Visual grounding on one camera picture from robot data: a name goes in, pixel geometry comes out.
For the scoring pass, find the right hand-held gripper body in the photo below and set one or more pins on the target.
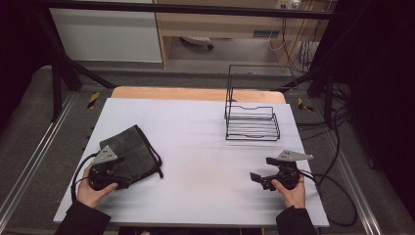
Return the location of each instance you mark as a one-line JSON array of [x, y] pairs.
[[288, 173]]

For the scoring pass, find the white chair base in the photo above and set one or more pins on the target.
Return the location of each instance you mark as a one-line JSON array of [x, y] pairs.
[[197, 40]]

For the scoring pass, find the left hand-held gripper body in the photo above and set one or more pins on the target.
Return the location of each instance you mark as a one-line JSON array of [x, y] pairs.
[[103, 156]]

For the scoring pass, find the person's left hand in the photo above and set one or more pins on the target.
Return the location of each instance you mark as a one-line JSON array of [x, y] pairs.
[[89, 194]]

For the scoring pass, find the aluminium rail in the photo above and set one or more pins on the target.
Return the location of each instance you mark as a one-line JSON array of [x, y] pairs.
[[354, 186], [36, 153]]

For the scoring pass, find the wooden desk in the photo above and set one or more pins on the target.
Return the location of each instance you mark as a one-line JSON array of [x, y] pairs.
[[225, 27]]

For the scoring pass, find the white cabinet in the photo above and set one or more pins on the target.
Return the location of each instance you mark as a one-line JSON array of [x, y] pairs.
[[104, 34]]

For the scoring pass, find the black metal frame bar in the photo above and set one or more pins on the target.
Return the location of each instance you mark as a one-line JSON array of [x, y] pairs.
[[182, 8]]

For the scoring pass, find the white power strip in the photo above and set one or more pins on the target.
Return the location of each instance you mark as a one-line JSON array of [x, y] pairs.
[[287, 4]]

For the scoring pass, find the yellow clamp right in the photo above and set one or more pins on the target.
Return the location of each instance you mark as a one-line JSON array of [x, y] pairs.
[[303, 105]]

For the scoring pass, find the dark grey cloth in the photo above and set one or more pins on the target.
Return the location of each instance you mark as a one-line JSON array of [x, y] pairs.
[[137, 153]]

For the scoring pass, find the person's right hand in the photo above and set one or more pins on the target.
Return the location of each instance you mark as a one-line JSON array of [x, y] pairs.
[[293, 196]]

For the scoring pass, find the black metal stand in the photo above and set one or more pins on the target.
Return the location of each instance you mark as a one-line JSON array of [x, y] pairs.
[[58, 78], [328, 94]]

